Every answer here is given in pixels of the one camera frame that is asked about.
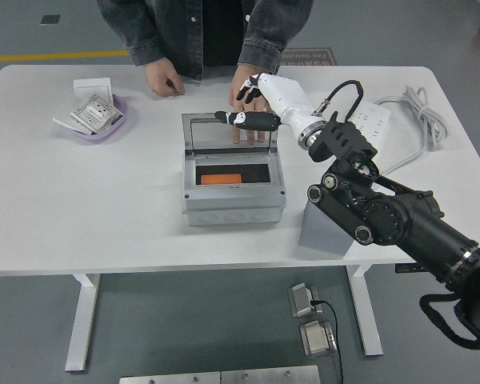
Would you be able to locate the person's left hand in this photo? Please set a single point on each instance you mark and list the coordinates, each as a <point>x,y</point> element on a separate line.
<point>236,86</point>

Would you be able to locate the person's right hand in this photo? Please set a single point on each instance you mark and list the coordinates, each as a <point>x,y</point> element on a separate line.
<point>162,78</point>

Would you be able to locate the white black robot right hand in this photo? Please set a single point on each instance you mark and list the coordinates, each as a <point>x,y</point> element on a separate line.
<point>284,96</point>

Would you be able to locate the transparent hinged box lid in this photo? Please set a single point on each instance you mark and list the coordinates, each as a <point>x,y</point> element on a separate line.
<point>208,136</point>

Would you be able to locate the orange cylinder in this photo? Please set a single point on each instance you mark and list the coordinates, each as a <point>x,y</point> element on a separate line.
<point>220,178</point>

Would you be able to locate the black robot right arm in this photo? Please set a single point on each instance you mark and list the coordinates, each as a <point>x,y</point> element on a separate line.
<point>404,224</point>

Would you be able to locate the person's right forearm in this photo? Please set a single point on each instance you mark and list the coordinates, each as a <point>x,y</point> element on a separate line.
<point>132,28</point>

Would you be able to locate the person's left forearm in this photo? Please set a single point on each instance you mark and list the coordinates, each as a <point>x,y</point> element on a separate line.
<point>272,32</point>

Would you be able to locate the grey cube with round hole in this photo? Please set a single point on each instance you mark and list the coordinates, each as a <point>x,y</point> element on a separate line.
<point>320,236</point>

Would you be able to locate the dark floor sign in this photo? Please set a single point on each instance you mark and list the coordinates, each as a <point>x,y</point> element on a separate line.
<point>312,57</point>

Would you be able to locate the person's torso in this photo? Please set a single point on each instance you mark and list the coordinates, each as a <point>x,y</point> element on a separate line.
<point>216,32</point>

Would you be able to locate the purple plastic tray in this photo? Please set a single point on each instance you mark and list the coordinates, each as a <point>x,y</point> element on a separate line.
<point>104,135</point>

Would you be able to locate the white power strip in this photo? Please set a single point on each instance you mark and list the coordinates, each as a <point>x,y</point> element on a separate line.
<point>378,116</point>

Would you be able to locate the plain white flat plate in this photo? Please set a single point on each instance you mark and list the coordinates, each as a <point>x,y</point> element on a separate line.
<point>64,118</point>

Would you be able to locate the dark floor socket cover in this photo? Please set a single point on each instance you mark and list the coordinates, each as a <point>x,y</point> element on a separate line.
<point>50,19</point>

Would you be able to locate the silver foot pedal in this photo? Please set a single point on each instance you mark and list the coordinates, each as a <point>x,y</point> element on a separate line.
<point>318,338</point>
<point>302,300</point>

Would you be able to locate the black table control panel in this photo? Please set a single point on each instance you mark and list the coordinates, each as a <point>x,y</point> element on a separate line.
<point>406,269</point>

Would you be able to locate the white table leg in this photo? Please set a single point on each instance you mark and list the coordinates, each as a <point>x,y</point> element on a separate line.
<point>368,320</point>
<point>82,320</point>

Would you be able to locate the white wall switch plate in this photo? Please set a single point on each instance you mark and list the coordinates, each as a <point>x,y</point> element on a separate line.
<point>92,86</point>

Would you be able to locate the wall socket in printed wrap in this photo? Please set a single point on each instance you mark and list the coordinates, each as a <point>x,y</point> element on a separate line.
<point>96,112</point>

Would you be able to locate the grey plastic enclosure box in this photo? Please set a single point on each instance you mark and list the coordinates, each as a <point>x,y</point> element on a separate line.
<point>232,204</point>

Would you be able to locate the grey metal base plate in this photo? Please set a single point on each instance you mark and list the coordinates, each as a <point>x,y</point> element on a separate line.
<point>270,376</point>
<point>168,378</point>

